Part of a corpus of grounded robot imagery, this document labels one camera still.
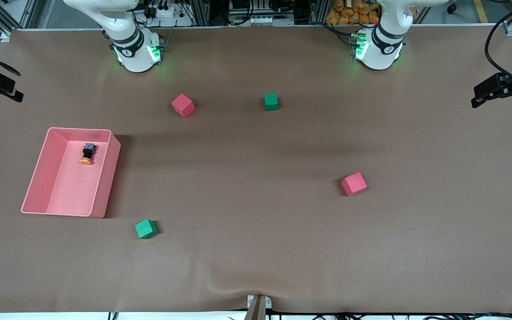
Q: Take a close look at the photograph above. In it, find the orange cap push button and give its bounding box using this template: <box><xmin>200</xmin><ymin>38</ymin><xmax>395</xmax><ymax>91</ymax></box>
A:
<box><xmin>80</xmin><ymin>143</ymin><xmax>97</xmax><ymax>166</ymax></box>

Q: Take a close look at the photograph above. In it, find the pink plastic tray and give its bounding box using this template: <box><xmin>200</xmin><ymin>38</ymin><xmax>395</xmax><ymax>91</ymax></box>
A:
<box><xmin>21</xmin><ymin>128</ymin><xmax>121</xmax><ymax>218</ymax></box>

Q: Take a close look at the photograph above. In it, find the bag of orange items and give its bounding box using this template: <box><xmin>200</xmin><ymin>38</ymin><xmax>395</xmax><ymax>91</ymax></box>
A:
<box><xmin>326</xmin><ymin>0</ymin><xmax>381</xmax><ymax>25</ymax></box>

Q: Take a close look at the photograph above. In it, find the pink foam cube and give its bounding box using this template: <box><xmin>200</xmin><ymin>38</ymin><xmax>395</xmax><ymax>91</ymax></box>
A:
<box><xmin>171</xmin><ymin>93</ymin><xmax>196</xmax><ymax>119</ymax></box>
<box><xmin>341</xmin><ymin>172</ymin><xmax>368</xmax><ymax>197</ymax></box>

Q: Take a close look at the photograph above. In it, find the white power strip with plugs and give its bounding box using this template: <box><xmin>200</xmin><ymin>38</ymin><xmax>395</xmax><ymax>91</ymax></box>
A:
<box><xmin>143</xmin><ymin>0</ymin><xmax>194</xmax><ymax>27</ymax></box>

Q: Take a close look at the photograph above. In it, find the long white power strip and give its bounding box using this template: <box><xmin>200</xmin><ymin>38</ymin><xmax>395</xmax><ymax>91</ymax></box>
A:
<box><xmin>229</xmin><ymin>16</ymin><xmax>295</xmax><ymax>26</ymax></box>

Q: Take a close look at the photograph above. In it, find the aluminium frame post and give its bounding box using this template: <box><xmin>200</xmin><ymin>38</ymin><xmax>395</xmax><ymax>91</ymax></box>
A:
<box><xmin>195</xmin><ymin>0</ymin><xmax>210</xmax><ymax>26</ymax></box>
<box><xmin>311</xmin><ymin>0</ymin><xmax>328</xmax><ymax>24</ymax></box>

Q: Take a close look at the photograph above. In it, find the metal table edge bracket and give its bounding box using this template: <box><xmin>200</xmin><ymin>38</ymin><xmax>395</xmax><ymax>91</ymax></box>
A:
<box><xmin>247</xmin><ymin>294</ymin><xmax>272</xmax><ymax>320</ymax></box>

